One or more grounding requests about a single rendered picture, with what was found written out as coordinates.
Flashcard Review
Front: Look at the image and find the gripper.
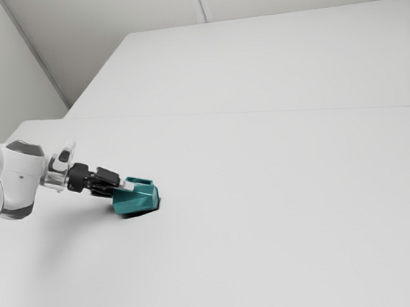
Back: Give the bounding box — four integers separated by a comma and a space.
64, 156, 137, 205

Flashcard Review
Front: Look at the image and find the teal faceted mug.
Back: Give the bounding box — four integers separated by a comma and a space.
109, 173, 161, 219

